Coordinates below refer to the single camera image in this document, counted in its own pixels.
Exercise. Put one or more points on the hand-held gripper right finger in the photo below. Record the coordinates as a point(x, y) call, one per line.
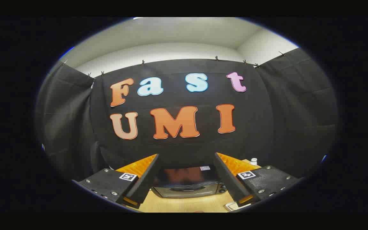
point(228, 179)

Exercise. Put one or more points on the black toaster oven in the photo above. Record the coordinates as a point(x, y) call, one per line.
point(187, 191)

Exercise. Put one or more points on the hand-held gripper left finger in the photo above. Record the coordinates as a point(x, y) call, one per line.
point(145, 182)

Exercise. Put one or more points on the white green-label bottle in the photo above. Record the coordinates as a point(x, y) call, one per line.
point(253, 161)

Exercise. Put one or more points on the white plastic tray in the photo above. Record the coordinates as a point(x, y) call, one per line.
point(233, 207)

